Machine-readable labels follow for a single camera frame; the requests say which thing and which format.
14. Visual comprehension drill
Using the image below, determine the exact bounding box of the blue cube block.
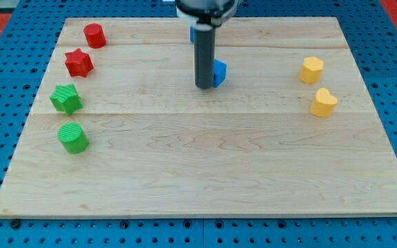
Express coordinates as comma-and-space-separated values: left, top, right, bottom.
213, 59, 227, 87

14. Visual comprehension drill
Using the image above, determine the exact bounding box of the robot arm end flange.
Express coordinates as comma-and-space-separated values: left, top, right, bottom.
175, 0, 243, 30

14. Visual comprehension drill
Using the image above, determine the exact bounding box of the wooden board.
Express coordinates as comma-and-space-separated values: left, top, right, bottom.
0, 17, 397, 220

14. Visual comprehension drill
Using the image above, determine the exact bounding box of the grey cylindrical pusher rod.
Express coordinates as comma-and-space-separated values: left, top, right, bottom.
194, 26, 216, 90

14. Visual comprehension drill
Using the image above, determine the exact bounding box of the yellow hexagon block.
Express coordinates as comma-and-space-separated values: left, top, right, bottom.
298, 56, 324, 84

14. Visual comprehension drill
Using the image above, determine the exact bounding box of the green cylinder block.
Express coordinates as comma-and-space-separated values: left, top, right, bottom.
57, 123, 89, 154

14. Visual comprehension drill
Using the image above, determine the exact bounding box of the yellow heart block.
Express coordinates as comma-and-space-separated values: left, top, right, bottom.
309, 87, 338, 117

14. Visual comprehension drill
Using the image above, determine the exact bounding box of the red star block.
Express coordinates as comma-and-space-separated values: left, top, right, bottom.
65, 48, 94, 77

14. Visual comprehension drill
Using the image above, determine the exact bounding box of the green star block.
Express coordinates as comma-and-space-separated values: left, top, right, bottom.
50, 84, 83, 116

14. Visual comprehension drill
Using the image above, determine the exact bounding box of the red cylinder block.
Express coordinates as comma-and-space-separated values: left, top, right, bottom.
83, 23, 107, 49

